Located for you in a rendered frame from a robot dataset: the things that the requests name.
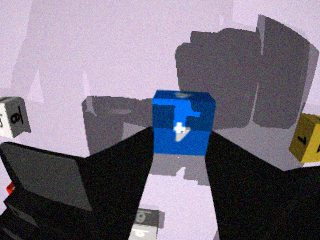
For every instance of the yellow block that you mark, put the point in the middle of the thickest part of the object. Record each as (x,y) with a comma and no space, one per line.
(305,144)

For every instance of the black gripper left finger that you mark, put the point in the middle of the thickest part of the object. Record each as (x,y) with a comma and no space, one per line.
(105,187)

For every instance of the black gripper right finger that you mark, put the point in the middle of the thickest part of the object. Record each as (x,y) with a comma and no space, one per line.
(253,198)

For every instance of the dark red block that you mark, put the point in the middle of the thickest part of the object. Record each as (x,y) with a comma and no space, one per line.
(10,187)

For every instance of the blue block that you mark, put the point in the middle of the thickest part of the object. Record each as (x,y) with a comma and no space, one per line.
(182,122)

